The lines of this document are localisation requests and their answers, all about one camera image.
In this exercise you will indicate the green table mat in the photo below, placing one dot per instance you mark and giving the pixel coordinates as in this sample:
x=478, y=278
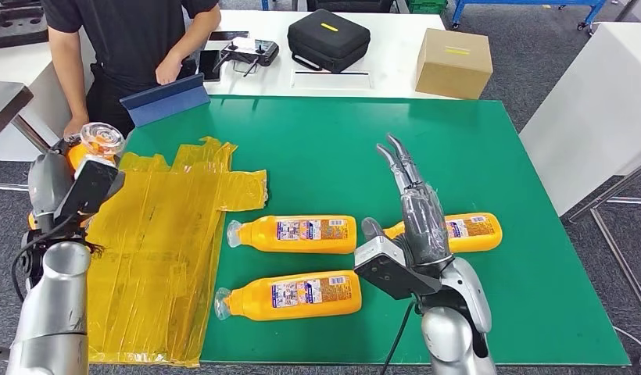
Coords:
x=325, y=155

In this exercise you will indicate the metal frame bar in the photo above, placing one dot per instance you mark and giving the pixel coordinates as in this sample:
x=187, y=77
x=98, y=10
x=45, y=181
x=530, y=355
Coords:
x=618, y=259

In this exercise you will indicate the black carrying case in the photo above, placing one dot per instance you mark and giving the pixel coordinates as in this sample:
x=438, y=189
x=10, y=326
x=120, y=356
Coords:
x=326, y=44

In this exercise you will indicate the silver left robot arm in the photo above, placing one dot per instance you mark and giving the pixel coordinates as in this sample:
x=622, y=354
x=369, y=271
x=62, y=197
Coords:
x=51, y=321

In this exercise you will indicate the white desk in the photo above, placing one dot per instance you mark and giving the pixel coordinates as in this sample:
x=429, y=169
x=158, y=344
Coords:
x=394, y=57

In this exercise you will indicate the blue metal cart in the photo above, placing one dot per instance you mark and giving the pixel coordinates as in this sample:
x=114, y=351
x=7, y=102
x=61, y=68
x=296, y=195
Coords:
x=507, y=2

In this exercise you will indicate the white side table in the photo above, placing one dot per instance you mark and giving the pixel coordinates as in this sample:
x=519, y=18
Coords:
x=584, y=119

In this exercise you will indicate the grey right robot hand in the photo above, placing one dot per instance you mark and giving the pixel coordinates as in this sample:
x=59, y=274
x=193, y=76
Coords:
x=426, y=227

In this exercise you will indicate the black foam tray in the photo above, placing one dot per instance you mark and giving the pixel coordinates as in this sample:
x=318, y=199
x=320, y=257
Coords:
x=15, y=26

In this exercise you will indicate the brown cardboard box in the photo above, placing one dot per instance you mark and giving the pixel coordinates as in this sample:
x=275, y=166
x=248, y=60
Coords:
x=451, y=67

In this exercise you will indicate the black flat tablet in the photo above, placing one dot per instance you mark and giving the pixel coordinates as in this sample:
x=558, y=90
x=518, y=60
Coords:
x=227, y=36

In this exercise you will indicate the black box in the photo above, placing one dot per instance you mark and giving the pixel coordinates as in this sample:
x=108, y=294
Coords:
x=351, y=4

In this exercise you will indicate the yellow plastic sheet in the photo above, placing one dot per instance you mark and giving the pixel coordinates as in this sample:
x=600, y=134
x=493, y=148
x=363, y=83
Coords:
x=144, y=290

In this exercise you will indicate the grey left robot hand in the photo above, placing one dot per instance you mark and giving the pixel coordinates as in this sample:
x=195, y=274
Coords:
x=48, y=181

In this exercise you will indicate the person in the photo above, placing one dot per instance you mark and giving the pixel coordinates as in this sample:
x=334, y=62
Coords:
x=129, y=36

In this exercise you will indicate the black remote controller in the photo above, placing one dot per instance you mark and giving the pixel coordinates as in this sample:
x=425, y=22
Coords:
x=250, y=53

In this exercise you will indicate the grey side table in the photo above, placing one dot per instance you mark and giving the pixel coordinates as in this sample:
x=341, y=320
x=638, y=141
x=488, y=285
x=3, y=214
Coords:
x=4, y=103

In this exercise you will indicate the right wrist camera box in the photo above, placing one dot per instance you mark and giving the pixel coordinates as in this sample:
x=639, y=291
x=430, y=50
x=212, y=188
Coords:
x=393, y=274

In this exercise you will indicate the black smartphone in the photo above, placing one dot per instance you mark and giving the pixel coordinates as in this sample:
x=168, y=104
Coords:
x=209, y=66

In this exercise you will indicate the orange detergent bottle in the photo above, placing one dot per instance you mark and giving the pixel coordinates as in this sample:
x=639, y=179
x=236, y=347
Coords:
x=248, y=303
x=481, y=240
x=263, y=235
x=76, y=155

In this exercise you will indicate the blue tablet case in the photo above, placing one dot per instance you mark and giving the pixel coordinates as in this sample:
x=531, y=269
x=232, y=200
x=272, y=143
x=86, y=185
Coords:
x=165, y=102

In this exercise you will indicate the green plastic crate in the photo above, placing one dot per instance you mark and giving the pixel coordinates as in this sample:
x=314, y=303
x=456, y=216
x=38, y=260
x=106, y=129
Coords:
x=426, y=6

